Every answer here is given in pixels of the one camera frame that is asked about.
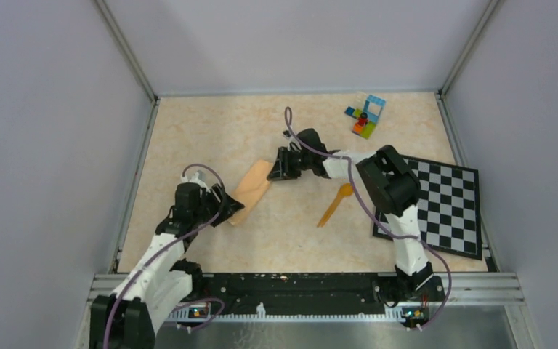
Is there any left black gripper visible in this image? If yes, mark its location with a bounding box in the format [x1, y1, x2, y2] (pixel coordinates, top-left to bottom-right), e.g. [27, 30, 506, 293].
[193, 182, 244, 226]

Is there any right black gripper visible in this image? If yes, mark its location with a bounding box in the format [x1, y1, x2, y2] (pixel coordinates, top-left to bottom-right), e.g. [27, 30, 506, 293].
[267, 147, 312, 181]

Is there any peach cloth napkin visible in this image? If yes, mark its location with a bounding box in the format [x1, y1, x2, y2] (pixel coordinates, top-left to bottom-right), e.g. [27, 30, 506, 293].
[228, 159, 273, 226]

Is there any orange plastic spoon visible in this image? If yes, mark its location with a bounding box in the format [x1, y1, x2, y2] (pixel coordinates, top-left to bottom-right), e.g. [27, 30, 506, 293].
[316, 183, 354, 228]

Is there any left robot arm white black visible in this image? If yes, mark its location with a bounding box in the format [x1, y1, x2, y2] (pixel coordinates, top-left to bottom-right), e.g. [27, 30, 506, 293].
[89, 180, 245, 348]

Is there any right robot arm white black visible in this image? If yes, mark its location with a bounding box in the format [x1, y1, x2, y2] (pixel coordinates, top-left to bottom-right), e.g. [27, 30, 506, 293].
[267, 128, 433, 300]

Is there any colourful toy brick model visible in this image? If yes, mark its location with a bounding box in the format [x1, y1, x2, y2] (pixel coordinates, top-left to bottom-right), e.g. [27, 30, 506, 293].
[344, 92, 387, 140]

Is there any black white checkerboard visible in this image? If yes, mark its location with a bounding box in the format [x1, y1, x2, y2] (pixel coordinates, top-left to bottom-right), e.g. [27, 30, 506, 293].
[372, 155, 483, 260]

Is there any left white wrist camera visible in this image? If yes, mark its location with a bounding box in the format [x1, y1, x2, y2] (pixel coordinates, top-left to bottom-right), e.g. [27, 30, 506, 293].
[181, 170, 209, 190]

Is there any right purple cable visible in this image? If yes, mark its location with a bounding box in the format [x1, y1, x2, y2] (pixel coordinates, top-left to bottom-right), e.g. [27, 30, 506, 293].
[283, 105, 453, 330]

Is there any purple cable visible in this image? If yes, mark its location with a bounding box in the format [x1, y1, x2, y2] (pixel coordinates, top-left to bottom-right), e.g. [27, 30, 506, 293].
[102, 164, 227, 349]
[283, 105, 453, 330]

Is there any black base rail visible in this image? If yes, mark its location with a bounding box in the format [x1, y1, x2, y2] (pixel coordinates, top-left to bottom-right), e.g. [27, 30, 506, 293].
[188, 273, 445, 316]

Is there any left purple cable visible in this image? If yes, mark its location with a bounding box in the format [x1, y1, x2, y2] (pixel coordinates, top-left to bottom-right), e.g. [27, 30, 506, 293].
[102, 164, 227, 349]

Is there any aluminium frame profile front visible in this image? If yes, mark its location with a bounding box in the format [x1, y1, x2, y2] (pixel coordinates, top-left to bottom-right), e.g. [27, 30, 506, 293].
[88, 272, 521, 324]

